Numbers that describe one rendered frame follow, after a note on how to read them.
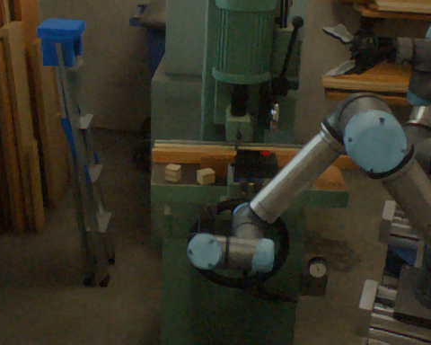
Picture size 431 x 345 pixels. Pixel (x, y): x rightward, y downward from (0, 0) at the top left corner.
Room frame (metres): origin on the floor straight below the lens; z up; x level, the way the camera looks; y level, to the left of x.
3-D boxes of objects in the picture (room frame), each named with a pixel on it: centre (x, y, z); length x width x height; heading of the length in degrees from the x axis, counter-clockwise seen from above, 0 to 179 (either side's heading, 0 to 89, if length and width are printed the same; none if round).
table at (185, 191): (1.90, -0.13, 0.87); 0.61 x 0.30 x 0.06; 92
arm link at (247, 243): (1.35, -0.10, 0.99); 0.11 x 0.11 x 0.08; 89
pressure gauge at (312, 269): (1.81, -0.35, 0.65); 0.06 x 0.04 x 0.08; 92
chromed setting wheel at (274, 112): (2.14, -0.21, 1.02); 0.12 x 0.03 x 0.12; 2
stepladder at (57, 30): (2.68, 0.55, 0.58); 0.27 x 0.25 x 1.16; 89
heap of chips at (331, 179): (1.93, -0.38, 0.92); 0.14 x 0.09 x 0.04; 2
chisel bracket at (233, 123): (2.03, -0.09, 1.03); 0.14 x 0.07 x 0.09; 2
